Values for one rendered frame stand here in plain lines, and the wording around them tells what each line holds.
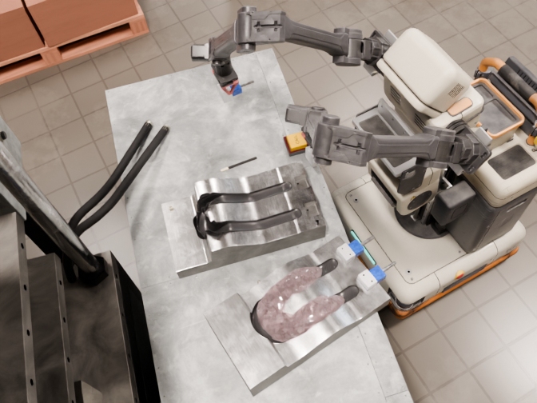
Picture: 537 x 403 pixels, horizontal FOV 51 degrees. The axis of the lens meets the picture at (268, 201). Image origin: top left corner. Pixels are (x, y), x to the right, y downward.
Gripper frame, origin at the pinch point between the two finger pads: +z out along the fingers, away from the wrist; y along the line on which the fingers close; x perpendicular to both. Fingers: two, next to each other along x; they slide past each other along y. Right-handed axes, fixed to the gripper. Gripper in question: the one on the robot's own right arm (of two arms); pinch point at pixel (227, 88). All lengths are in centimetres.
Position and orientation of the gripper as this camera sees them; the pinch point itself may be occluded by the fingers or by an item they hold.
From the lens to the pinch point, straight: 208.2
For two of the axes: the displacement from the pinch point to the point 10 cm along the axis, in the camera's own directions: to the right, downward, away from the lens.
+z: 0.5, 5.0, 8.6
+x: 9.1, -3.8, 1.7
